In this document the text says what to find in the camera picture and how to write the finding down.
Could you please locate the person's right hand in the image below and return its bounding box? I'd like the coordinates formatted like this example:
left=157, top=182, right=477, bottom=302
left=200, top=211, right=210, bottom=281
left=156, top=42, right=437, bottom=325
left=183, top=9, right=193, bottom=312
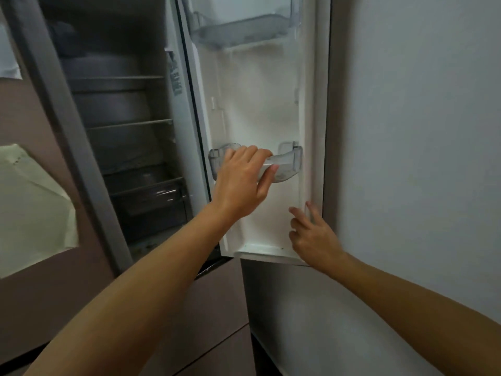
left=288, top=201, right=347, bottom=275

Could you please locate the yellowish paper sheet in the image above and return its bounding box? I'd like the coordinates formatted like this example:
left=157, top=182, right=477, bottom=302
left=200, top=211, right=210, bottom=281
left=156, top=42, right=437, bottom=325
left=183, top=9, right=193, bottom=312
left=0, top=143, right=79, bottom=279

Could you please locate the person's left hand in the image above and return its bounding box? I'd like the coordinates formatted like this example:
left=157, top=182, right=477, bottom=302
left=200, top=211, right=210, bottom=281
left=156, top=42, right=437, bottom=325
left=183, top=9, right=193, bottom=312
left=211, top=145, right=279, bottom=226

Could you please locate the person's left forearm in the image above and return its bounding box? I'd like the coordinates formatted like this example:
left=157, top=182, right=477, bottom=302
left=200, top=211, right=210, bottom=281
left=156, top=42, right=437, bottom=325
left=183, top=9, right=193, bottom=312
left=23, top=201, right=235, bottom=376

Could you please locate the clear crisper drawer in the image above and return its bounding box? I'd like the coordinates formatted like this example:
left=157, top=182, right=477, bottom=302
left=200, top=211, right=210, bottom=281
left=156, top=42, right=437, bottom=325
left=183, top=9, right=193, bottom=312
left=103, top=175, right=193, bottom=243

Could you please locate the person's right forearm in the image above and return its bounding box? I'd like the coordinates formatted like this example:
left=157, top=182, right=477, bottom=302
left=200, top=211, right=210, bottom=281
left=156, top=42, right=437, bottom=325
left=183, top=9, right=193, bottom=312
left=324, top=252, right=501, bottom=376

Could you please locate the crumpled white paper sheet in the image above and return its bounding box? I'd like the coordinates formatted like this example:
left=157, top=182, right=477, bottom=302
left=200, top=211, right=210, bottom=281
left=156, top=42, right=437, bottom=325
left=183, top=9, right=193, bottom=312
left=0, top=23, right=23, bottom=80

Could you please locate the pink refrigerator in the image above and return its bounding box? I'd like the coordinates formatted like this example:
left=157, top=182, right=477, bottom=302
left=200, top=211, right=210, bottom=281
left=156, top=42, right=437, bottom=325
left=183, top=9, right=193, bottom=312
left=0, top=0, right=333, bottom=376

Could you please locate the grey label sticker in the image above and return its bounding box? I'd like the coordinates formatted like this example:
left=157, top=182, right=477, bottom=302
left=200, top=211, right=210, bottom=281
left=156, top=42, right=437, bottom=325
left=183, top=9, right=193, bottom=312
left=166, top=49, right=184, bottom=97

